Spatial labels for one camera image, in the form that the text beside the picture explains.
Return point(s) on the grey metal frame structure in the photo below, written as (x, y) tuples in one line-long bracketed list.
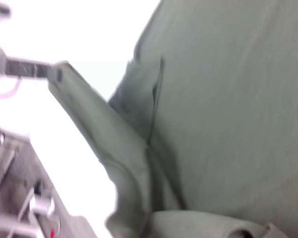
[(17, 188)]

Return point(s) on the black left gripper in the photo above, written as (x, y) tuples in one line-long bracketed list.
[(21, 68)]

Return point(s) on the dark green shirt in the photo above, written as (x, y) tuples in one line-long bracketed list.
[(213, 111)]

